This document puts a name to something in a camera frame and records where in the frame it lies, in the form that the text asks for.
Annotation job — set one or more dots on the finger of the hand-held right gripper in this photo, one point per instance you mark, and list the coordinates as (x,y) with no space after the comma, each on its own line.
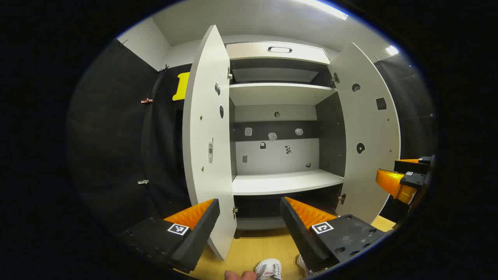
(412,179)
(410,167)

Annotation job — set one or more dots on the white cabinet door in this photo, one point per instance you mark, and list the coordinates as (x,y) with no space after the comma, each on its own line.
(373,128)
(206,116)

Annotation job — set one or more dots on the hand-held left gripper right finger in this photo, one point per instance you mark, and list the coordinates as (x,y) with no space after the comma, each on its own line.
(301,237)

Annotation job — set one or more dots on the white canvas shoe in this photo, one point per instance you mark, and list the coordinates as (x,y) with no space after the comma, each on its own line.
(270,269)
(302,264)

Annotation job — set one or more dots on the black cloth clip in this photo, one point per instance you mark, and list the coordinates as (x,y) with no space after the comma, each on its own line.
(165,69)

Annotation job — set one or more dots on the small ceiling light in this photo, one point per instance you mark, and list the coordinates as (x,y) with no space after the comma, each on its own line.
(391,50)

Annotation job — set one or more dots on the long ceiling light strip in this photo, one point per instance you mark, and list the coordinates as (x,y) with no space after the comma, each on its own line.
(327,9)

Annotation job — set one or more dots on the white cabinet shelf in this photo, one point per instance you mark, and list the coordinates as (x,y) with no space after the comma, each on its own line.
(280,93)
(284,182)

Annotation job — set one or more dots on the red cloth clip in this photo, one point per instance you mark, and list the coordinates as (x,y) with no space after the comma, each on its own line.
(146,100)

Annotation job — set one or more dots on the metal door hinge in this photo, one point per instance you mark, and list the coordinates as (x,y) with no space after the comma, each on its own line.
(342,198)
(235,212)
(335,78)
(229,74)

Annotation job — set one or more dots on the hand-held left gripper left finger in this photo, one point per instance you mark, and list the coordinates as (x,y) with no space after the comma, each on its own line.
(196,237)

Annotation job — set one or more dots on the white shoe cabinet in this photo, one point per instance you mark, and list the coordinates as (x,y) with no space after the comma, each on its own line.
(280,181)

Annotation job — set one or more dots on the white cabinet drawer front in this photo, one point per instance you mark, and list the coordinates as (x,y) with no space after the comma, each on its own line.
(249,52)

